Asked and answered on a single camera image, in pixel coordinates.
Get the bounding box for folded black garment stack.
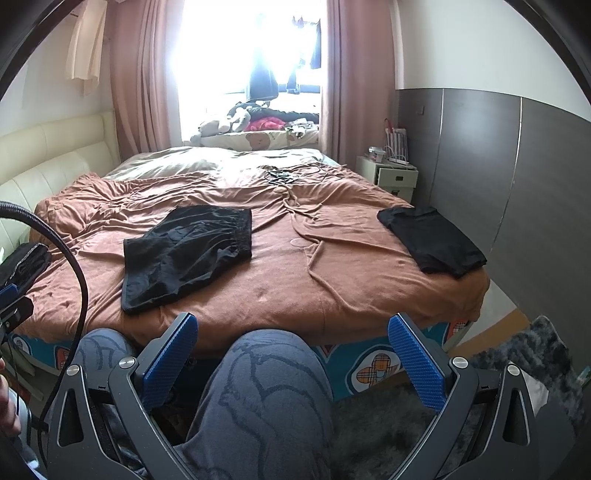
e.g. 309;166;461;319
377;207;487;279

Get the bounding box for beige blanket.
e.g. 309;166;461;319
105;147;339;181

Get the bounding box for black shorts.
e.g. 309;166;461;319
121;205;252;315

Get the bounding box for black braided cable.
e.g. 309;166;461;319
0;200;90;444

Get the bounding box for striped bag on nightstand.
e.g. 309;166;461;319
384;118;409;164

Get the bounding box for orange-brown bed sheet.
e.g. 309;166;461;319
36;167;490;354

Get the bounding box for bear print pillow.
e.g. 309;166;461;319
188;129;320;151

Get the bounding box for left pink curtain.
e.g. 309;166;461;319
106;0;183;159

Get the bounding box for cartoon print bed base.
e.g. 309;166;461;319
8;317;482;402

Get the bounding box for dark grey shaggy rug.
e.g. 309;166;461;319
330;316;585;479

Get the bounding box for cream nightstand with drawers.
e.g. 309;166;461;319
356;156;419;203

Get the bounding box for cream padded headboard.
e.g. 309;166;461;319
0;110;122;252

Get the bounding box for beige cloth hanging on wall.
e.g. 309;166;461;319
65;0;108;96

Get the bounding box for person's left hand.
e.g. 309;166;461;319
0;374;21;438

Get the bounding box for right pink curtain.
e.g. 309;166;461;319
320;1;394;169

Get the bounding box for pile of clothes on windowsill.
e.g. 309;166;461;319
189;102;320;141

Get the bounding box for pink curtain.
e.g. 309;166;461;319
106;0;183;159
320;1;394;169

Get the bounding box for person's grey patterned trouser legs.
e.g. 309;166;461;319
68;327;335;480

